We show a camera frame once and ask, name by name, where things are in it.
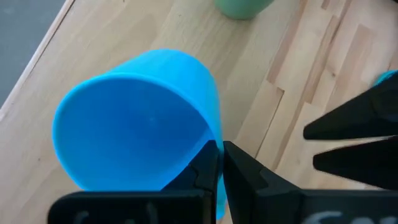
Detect green plastic cup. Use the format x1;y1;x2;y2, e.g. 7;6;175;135
213;0;276;20

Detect blue plastic mug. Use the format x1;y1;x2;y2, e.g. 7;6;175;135
51;48;226;220

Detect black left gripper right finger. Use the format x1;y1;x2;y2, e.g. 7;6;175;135
223;141;398;224

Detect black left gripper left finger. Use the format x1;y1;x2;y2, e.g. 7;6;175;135
48;139;222;224

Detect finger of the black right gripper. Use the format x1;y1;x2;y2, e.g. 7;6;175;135
312;136;398;190
303;74;398;140

